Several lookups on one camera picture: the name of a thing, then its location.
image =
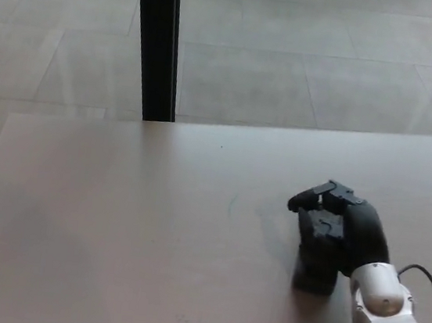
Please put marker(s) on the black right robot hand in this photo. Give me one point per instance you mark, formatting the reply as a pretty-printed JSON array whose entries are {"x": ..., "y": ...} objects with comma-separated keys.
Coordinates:
[{"x": 360, "y": 234}]

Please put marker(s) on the dark grey felt board eraser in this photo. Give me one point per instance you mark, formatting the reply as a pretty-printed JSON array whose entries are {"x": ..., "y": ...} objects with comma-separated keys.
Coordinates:
[{"x": 314, "y": 278}]

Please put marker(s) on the black metal window frame post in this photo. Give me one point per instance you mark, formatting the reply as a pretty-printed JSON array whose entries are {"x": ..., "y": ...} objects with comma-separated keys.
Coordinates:
[{"x": 157, "y": 44}]

